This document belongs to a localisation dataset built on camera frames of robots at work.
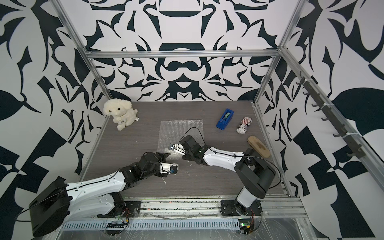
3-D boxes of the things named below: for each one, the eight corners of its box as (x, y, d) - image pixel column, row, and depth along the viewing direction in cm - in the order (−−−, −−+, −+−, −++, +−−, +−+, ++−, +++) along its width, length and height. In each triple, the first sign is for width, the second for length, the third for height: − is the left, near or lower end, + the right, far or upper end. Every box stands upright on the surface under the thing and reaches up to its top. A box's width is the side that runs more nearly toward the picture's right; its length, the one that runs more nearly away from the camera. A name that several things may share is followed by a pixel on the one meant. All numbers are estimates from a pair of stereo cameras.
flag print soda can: (234, 131, 104) (235, 129, 102) (243, 117, 112) (244, 114, 110) (243, 136, 102) (244, 134, 100) (252, 121, 110) (253, 119, 108)
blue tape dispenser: (216, 127, 107) (217, 122, 102) (225, 113, 115) (226, 107, 110) (224, 131, 105) (225, 126, 100) (232, 116, 113) (234, 110, 108)
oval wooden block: (265, 159, 92) (267, 158, 90) (245, 139, 100) (246, 137, 99) (271, 155, 94) (273, 153, 92) (251, 135, 102) (252, 133, 100)
